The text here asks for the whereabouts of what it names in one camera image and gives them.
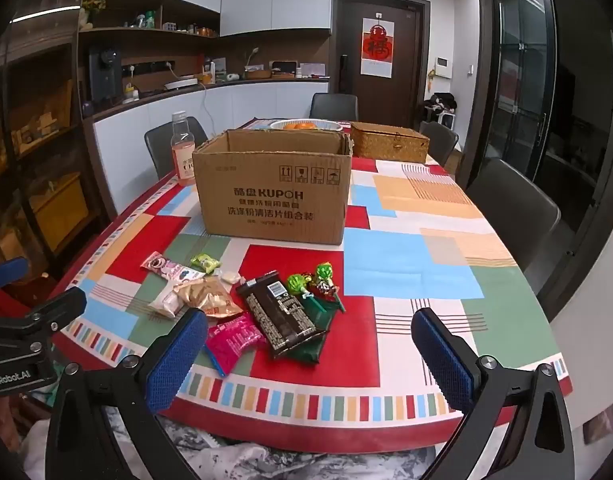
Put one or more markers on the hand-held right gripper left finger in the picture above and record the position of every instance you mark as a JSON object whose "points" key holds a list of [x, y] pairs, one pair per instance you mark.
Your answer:
{"points": [[176, 357]]}

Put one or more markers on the white berry print snack packet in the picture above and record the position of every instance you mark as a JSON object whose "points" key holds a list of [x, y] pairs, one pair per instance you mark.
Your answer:
{"points": [[169, 267]]}

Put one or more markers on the brown cardboard box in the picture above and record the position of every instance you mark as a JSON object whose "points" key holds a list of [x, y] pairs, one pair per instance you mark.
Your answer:
{"points": [[266, 195]]}

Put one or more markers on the beige snack packet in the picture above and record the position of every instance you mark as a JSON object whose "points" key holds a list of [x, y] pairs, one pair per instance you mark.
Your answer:
{"points": [[209, 297]]}

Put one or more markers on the pink snack packet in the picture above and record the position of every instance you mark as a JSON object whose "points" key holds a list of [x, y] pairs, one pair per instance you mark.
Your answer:
{"points": [[231, 342]]}

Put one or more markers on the grey dining chair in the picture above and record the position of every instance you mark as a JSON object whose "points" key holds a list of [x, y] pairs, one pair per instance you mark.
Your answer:
{"points": [[442, 142], [159, 147], [334, 106], [511, 210]]}

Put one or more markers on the oranges in bowl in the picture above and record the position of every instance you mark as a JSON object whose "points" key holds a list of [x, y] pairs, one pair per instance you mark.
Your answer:
{"points": [[302, 125]]}

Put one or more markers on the pink drink bottle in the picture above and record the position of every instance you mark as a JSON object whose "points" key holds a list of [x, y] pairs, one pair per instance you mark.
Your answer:
{"points": [[182, 155]]}

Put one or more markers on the grey patterned cloth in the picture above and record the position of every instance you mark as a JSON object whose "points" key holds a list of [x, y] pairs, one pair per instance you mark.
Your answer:
{"points": [[286, 462]]}

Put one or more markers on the white fruit bowl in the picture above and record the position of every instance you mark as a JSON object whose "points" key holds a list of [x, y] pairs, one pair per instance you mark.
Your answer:
{"points": [[329, 124]]}

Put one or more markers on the wooden wall shelf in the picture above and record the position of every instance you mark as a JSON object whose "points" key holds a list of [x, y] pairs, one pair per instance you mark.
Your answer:
{"points": [[151, 32]]}

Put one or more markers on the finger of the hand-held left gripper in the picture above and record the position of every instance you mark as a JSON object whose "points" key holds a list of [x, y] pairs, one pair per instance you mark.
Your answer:
{"points": [[6, 271], [61, 305]]}

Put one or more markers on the white base cabinet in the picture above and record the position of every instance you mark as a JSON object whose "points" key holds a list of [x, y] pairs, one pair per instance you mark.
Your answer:
{"points": [[266, 102]]}

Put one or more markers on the dark brown door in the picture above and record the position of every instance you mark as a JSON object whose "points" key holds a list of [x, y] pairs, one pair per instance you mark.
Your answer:
{"points": [[406, 50]]}

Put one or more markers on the black framed glass door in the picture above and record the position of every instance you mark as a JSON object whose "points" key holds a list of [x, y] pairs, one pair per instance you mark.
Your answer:
{"points": [[521, 85]]}

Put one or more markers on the woven wicker basket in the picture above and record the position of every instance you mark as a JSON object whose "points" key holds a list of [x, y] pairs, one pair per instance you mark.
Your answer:
{"points": [[389, 142]]}

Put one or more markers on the white puffy snack packet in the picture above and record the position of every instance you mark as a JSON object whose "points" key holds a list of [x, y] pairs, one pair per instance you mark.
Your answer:
{"points": [[165, 302]]}

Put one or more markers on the black bag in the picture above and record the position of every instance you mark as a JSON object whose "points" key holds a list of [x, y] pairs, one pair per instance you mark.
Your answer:
{"points": [[439, 105]]}

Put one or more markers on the green candy packet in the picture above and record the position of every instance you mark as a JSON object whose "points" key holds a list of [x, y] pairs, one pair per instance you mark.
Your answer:
{"points": [[205, 262]]}

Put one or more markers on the green foil lollipop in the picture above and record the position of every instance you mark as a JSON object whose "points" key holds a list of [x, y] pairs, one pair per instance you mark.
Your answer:
{"points": [[324, 272], [299, 282]]}

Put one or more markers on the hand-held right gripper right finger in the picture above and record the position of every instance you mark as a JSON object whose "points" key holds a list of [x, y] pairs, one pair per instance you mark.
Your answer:
{"points": [[444, 360]]}

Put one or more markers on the dark brown snack packet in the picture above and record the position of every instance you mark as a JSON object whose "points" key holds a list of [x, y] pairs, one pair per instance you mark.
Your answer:
{"points": [[276, 315]]}

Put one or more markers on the white intercom panel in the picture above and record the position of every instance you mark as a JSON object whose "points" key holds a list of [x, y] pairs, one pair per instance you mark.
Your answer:
{"points": [[442, 67]]}

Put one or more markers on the dark green snack packet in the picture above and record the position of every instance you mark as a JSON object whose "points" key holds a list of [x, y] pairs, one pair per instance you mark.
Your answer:
{"points": [[311, 345]]}

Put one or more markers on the colourful patchwork tablecloth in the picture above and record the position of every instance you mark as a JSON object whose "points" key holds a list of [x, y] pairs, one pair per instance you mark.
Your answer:
{"points": [[416, 270]]}

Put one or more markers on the red wall calendar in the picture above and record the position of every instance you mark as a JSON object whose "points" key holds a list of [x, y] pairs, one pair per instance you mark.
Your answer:
{"points": [[377, 45]]}

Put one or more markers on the wooden display cabinet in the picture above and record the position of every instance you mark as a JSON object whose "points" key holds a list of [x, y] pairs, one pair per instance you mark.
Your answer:
{"points": [[36, 160]]}

